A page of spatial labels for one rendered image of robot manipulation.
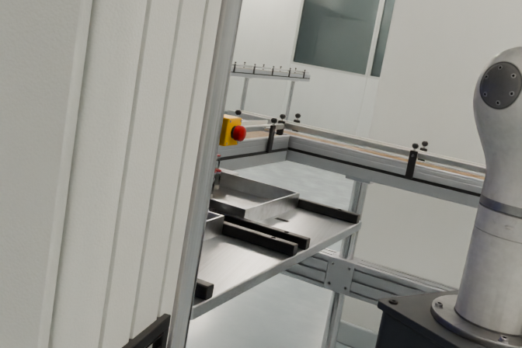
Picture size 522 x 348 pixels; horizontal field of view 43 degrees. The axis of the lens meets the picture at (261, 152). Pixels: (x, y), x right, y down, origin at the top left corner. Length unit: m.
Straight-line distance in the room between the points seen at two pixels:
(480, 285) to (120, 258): 0.71
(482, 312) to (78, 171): 0.77
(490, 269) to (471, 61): 1.80
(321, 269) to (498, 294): 1.38
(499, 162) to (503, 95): 0.11
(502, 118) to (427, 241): 1.92
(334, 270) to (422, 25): 1.08
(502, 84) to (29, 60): 0.70
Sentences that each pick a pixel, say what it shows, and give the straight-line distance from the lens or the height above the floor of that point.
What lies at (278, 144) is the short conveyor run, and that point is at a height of 0.91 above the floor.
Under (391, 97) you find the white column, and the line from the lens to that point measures 2.84.
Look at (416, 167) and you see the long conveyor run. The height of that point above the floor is 0.92.
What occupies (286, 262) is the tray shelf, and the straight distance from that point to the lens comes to 1.13.
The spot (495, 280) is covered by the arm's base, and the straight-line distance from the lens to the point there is 1.04.
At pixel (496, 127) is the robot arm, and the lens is 0.98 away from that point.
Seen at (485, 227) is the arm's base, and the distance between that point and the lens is 1.04.
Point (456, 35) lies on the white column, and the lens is 2.80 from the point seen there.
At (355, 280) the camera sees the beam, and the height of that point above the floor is 0.49.
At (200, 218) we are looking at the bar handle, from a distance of 0.59.
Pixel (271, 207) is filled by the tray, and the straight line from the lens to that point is 1.37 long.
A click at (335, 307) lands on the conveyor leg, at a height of 0.37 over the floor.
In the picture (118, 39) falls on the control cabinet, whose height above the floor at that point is 1.21.
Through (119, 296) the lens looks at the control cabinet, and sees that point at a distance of 0.45.
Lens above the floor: 1.22
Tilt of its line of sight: 9 degrees down
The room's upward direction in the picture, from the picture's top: 10 degrees clockwise
